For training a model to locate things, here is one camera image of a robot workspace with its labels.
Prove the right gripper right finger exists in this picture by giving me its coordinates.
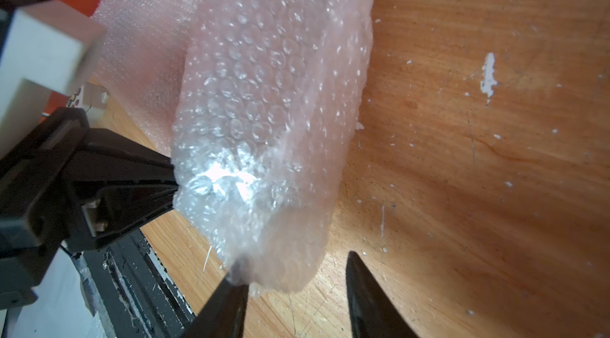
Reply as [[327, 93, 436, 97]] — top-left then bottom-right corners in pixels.
[[346, 251, 419, 338]]

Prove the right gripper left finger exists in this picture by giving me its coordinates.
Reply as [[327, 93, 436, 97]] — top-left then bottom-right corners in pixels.
[[181, 275, 249, 338]]

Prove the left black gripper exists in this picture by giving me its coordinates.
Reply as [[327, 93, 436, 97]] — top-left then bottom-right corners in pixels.
[[1, 107, 178, 309]]

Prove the bubble wrapped bundle middle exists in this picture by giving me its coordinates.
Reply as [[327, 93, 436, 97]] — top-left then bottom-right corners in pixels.
[[172, 0, 374, 293]]

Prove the white button control box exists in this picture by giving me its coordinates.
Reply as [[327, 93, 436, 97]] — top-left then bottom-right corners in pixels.
[[67, 82, 111, 124]]

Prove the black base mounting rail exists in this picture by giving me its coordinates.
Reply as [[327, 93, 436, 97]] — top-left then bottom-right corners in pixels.
[[73, 231, 195, 337]]

